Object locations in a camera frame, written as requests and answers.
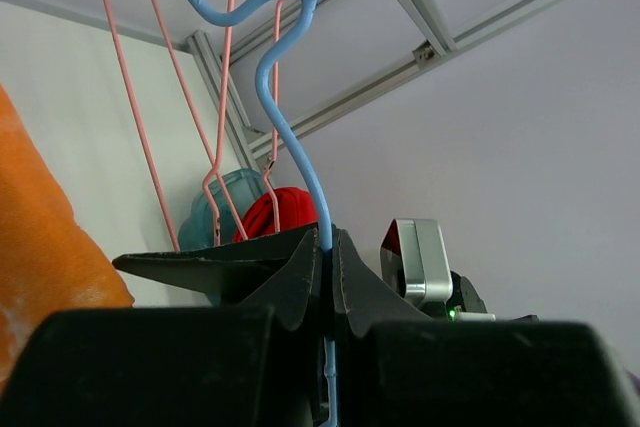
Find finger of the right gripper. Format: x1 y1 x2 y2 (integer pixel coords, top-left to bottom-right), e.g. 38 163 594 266
112 226 317 304

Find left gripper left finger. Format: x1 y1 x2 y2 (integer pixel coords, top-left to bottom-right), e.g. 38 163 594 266
1 230 320 426

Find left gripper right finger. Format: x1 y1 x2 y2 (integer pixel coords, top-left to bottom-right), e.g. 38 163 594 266
332 229 639 426

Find red trousers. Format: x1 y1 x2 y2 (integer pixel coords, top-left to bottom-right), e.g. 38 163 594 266
242 187 318 239

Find orange white trousers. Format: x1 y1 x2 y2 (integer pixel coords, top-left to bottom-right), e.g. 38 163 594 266
1 93 134 382

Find pink hanger of red trousers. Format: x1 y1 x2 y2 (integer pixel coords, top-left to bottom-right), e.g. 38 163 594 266
88 0 251 251

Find blue hanger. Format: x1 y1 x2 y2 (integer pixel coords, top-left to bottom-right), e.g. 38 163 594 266
139 0 384 427

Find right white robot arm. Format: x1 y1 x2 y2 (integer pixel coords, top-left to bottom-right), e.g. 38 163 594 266
113 223 487 319

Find empty right pink hanger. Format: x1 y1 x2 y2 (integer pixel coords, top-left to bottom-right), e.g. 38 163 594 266
219 0 282 240

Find teal plastic bin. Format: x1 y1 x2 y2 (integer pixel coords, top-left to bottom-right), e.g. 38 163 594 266
178 169 266 251

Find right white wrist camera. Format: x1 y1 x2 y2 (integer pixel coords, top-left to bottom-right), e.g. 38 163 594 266
380 218 453 308

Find aluminium hanging rail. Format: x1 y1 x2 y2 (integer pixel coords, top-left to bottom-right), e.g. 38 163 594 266
185 0 562 170

